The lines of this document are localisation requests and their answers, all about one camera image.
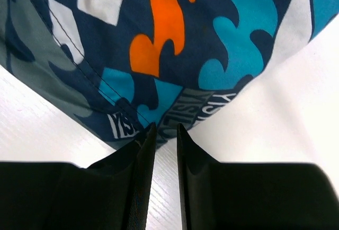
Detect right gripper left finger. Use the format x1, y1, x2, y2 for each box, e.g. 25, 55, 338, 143
1, 124, 156, 229

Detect colourful patterned shorts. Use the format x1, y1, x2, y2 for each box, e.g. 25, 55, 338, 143
1, 0, 338, 149

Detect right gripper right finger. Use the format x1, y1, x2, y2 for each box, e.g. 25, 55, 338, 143
177, 125, 338, 229

